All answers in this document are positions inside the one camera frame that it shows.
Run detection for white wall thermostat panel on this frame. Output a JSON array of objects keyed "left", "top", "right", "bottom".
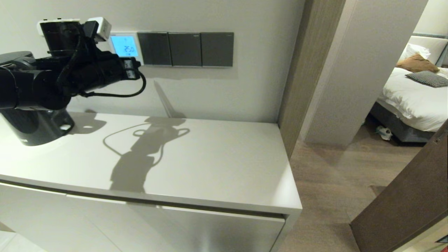
[{"left": 108, "top": 32, "right": 144, "bottom": 66}]

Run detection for black electric kettle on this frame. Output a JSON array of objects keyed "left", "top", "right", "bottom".
[{"left": 0, "top": 51, "right": 75, "bottom": 146}]

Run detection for white cabinet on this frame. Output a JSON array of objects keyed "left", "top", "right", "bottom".
[{"left": 0, "top": 112, "right": 303, "bottom": 252}]

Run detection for narrow white cabinet door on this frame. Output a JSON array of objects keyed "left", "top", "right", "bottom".
[{"left": 0, "top": 181, "right": 126, "bottom": 252}]

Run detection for wide white cabinet door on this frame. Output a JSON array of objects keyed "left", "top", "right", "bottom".
[{"left": 66, "top": 194, "right": 286, "bottom": 252}]

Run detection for white slippers on floor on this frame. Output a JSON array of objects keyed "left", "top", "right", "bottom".
[{"left": 376, "top": 126, "right": 393, "bottom": 142}]

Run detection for dark grey bed base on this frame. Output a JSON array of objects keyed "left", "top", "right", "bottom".
[{"left": 369, "top": 103, "right": 435, "bottom": 145}]

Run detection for small white pillow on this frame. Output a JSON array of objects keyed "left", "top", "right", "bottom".
[{"left": 398, "top": 44, "right": 431, "bottom": 63}]

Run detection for brown cushion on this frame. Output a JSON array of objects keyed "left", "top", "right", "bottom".
[{"left": 396, "top": 54, "right": 439, "bottom": 74}]

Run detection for white bed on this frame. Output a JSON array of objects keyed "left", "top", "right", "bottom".
[{"left": 376, "top": 68, "right": 448, "bottom": 133}]

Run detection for checkered grey cushion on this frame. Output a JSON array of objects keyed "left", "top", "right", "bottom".
[{"left": 405, "top": 71, "right": 448, "bottom": 88}]

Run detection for brown wooden door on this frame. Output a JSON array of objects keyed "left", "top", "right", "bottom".
[{"left": 350, "top": 119, "right": 448, "bottom": 252}]

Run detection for large white pillow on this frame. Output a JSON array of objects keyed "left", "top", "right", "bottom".
[{"left": 407, "top": 36, "right": 448, "bottom": 66}]

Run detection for black looping cable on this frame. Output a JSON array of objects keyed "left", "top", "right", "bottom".
[{"left": 82, "top": 68, "right": 147, "bottom": 98}]

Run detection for dark grey multi-rocker wall switch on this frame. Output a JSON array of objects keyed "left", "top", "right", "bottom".
[{"left": 138, "top": 32, "right": 173, "bottom": 67}]

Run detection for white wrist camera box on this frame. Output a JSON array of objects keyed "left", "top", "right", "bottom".
[{"left": 87, "top": 17, "right": 112, "bottom": 42}]

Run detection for glossy black white-edged bracket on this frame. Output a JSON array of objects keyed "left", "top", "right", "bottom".
[{"left": 37, "top": 19, "right": 89, "bottom": 54}]

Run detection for wooden door frame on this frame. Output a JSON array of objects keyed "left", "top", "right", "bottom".
[{"left": 277, "top": 0, "right": 345, "bottom": 160}]

